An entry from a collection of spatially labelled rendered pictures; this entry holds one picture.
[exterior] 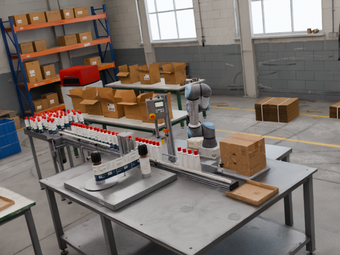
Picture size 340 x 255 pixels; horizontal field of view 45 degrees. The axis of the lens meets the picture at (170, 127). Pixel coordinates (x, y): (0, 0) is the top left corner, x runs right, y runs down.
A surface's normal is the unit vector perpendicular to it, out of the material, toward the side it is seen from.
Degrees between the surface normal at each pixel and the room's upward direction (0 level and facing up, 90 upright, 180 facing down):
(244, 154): 90
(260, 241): 2
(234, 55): 90
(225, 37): 90
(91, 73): 90
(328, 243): 0
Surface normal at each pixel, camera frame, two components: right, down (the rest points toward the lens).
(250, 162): 0.68, 0.12
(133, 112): -0.66, 0.29
